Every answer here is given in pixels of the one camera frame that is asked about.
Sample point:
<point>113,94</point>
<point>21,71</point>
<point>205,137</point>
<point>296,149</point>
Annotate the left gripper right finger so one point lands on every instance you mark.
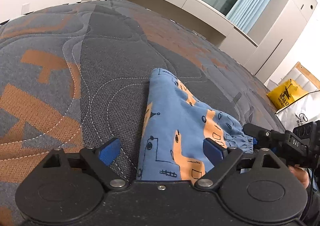
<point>224,162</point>

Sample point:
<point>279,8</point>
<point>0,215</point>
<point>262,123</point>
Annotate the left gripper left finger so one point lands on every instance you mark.
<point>97,162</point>

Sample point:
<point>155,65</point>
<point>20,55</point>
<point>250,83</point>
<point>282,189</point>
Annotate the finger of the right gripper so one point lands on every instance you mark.
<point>261,136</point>

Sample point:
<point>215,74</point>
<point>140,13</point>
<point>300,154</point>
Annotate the blue orange patterned pants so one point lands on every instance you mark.
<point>175,125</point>

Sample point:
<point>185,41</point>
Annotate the person's right hand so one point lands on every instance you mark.
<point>300,174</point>

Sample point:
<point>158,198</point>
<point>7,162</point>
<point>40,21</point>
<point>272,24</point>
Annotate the white printed shopping bag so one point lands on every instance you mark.
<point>300,112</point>

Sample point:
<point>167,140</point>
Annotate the yellow plastic bag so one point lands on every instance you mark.
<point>286,93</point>

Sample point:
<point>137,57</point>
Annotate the wooden padded headboard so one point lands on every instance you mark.
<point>304,78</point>

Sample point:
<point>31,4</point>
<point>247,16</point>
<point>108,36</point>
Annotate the grey orange quilted mattress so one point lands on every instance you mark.
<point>77,75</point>

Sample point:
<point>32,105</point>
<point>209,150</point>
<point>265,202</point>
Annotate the beige built-in cabinet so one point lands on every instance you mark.
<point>266,50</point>

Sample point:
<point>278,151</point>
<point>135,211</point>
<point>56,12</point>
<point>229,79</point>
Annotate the white wall switch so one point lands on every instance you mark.
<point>25,8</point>

